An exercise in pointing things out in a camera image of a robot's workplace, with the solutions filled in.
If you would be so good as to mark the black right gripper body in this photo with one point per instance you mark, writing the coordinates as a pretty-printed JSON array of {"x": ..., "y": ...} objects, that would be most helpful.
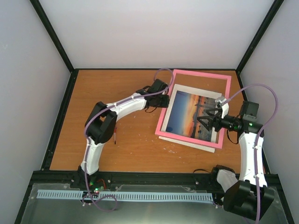
[{"x": 218, "y": 125}]

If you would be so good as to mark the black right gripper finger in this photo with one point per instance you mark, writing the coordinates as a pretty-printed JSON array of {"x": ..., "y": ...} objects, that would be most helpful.
[
  {"x": 214, "y": 113},
  {"x": 206, "y": 122}
]

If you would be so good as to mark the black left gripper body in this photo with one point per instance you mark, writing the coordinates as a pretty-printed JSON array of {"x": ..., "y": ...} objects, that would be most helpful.
[{"x": 160, "y": 103}]

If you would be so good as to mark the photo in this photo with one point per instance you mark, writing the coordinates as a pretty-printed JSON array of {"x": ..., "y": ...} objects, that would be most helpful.
[{"x": 179, "y": 124}]

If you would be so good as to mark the pink wooden photo frame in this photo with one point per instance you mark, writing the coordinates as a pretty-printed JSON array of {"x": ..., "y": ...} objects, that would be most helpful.
[{"x": 206, "y": 81}]

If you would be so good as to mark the red blue screwdriver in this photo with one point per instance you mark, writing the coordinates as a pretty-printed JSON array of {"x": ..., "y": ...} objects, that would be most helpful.
[{"x": 115, "y": 130}]

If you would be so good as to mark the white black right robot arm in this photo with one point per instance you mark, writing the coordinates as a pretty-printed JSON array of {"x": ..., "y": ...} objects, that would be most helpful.
[{"x": 247, "y": 195}]

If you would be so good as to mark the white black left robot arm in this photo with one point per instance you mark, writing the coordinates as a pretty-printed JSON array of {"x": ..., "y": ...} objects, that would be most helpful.
[{"x": 101, "y": 123}]

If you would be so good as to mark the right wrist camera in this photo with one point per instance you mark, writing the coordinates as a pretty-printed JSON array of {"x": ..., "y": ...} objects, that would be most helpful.
[{"x": 222, "y": 105}]

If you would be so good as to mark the light blue cable duct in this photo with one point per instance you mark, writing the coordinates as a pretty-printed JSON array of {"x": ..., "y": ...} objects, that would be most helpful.
[{"x": 127, "y": 196}]

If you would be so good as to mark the black enclosure frame post right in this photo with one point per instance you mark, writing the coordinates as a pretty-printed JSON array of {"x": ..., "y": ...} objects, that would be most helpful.
[{"x": 259, "y": 34}]

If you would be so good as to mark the black enclosure frame post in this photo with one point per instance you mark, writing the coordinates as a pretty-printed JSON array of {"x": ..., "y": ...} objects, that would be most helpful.
[
  {"x": 52, "y": 34},
  {"x": 259, "y": 34}
]

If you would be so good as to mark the black enclosure frame post left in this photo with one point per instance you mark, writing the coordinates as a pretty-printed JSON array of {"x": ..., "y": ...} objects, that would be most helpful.
[{"x": 52, "y": 34}]

